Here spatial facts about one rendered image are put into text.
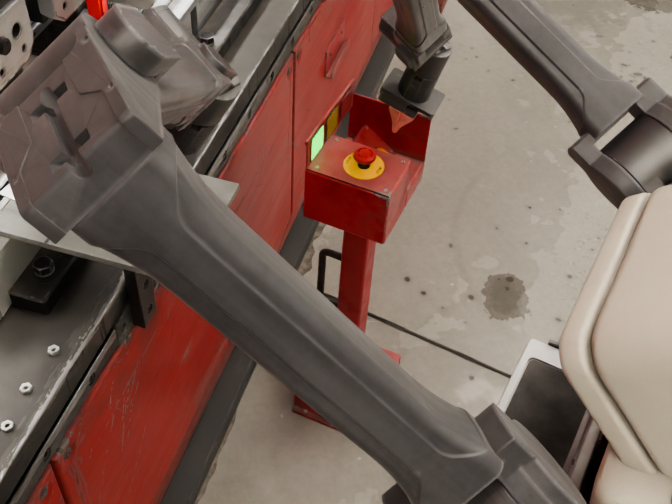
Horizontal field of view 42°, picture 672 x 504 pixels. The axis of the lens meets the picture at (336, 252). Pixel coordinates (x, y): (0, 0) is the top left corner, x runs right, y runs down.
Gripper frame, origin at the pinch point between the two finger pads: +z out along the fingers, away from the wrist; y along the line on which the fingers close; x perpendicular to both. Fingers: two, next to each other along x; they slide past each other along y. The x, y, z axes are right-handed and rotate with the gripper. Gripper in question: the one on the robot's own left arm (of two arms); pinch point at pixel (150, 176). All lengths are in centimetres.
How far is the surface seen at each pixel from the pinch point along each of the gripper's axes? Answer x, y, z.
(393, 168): 33, -44, 14
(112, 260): 2.0, 8.6, 6.8
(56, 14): -20.1, -10.2, -3.2
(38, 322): -1.1, 12.0, 23.0
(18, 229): -9.4, 7.9, 13.3
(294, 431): 60, -35, 89
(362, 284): 46, -45, 45
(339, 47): 19, -107, 47
